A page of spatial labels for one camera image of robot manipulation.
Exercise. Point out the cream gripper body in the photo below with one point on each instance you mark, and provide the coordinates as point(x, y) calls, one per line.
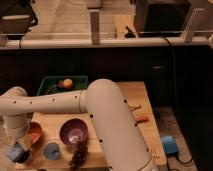
point(26, 142)

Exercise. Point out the blue sponge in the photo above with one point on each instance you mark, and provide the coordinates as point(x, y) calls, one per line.
point(15, 152)

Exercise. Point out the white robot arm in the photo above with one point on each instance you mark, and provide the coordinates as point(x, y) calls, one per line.
point(122, 142)

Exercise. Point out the metal cup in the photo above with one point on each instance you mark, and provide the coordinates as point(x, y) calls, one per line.
point(24, 157)

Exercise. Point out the blue cup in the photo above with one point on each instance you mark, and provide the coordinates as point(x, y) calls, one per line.
point(52, 151)

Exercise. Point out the orange red bowl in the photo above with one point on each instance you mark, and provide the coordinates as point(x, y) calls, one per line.
point(35, 131)

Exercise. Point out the purple bowl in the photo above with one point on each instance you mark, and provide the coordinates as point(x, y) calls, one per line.
point(73, 131)

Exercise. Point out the dark grape bunch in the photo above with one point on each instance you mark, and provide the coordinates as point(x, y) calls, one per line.
point(79, 156)

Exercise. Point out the orange ball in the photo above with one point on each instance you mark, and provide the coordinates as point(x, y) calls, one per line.
point(68, 83)

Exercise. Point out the green plastic tray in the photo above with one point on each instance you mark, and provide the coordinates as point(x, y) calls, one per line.
point(80, 83)

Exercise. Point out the black office chair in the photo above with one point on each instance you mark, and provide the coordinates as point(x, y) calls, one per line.
point(16, 17)

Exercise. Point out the blue box on floor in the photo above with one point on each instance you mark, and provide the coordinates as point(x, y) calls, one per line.
point(169, 145)

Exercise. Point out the black monitor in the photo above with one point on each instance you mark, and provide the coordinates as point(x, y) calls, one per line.
point(160, 15)

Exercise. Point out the black handled brush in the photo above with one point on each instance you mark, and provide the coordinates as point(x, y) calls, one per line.
point(54, 88)

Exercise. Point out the metal frame post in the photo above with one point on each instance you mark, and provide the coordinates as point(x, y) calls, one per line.
point(95, 27)

